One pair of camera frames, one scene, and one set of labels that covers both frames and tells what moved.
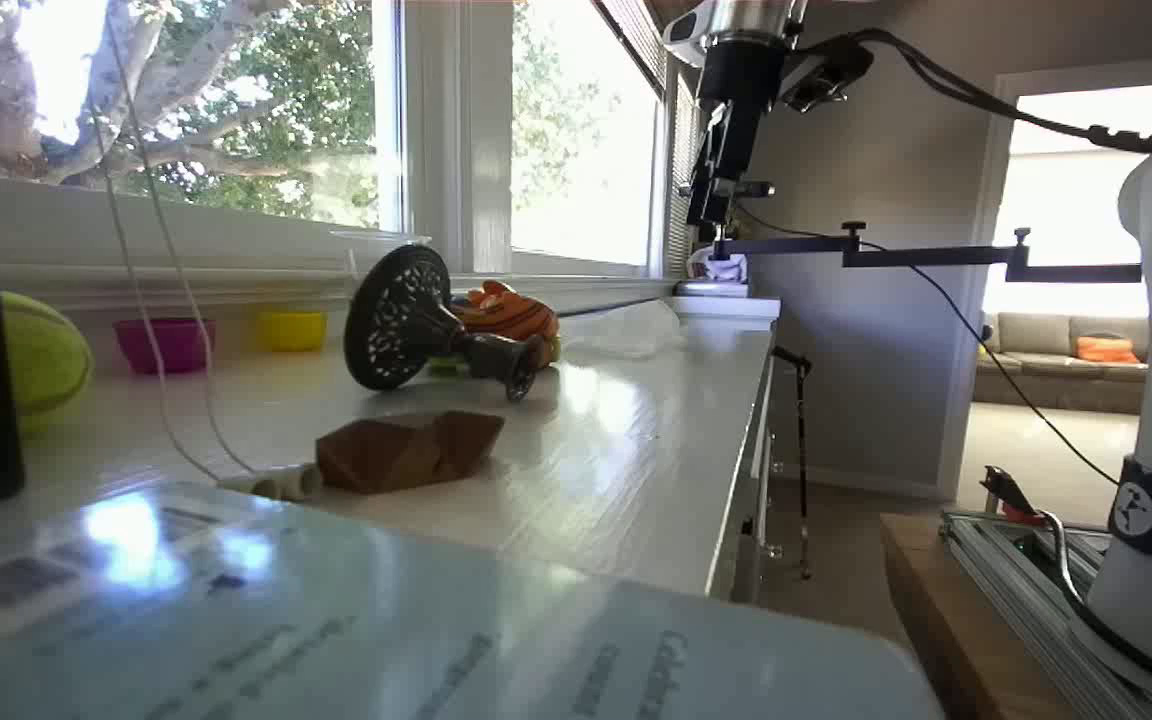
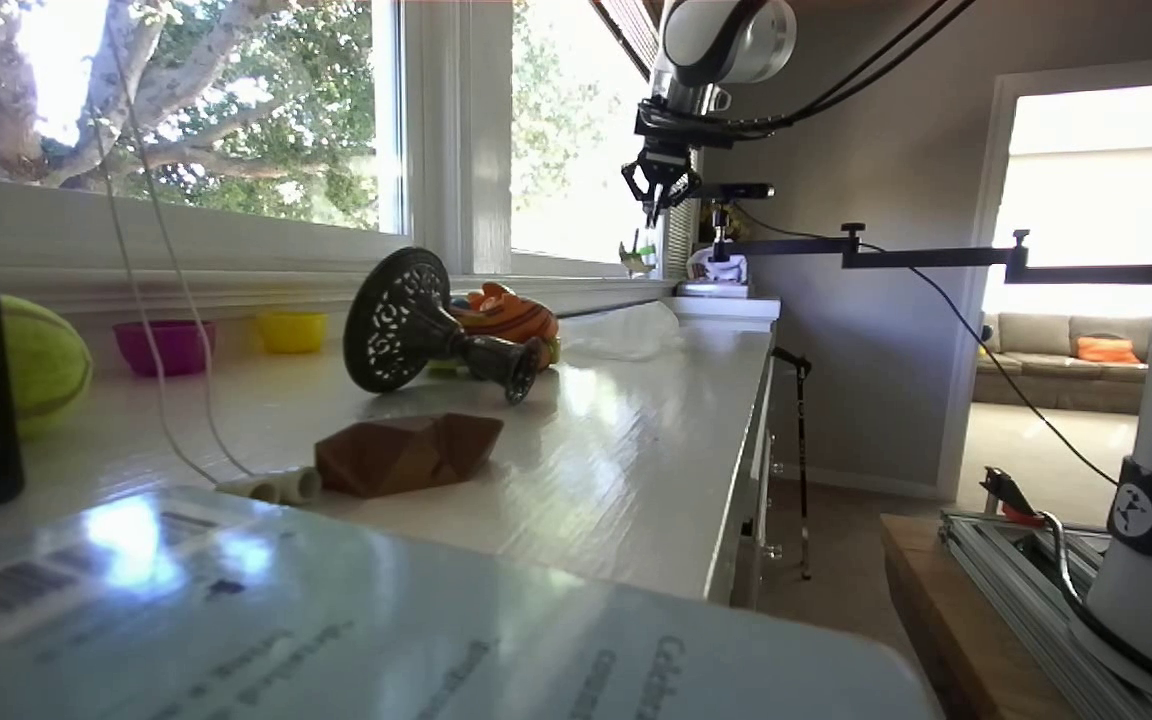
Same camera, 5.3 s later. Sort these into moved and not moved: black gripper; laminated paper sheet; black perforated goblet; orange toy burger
Moved: black gripper
Not moved: laminated paper sheet; orange toy burger; black perforated goblet
